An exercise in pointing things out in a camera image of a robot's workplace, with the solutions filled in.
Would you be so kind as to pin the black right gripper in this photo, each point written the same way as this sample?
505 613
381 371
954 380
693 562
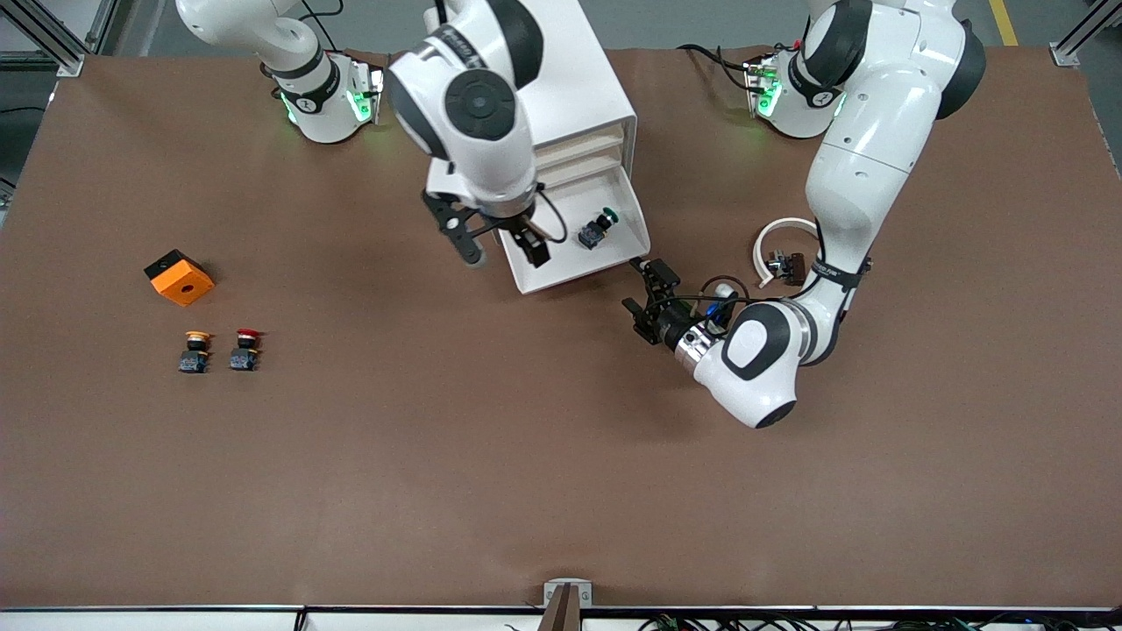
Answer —
524 235

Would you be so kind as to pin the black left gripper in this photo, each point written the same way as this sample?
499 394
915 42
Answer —
670 323

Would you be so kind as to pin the green push button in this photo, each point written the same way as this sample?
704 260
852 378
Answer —
594 233

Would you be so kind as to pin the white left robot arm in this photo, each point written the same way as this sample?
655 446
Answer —
859 175

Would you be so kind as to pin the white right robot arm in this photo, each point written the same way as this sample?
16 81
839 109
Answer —
478 105

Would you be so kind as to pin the red push button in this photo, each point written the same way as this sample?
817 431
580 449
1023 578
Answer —
245 350

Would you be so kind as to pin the orange black button box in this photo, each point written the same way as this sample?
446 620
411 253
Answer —
182 282

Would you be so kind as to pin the yellow push button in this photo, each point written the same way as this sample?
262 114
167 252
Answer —
195 352

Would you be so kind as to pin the small brown metal component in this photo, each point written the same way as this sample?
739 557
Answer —
796 268

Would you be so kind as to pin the white curved plastic part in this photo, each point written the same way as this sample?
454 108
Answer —
784 223

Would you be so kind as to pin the brown table cover mat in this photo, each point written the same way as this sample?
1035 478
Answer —
561 438

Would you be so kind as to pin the metal table edge bracket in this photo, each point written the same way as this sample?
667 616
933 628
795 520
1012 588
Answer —
552 592

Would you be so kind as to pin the aluminium frame post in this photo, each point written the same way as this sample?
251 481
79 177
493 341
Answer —
66 60
1065 54

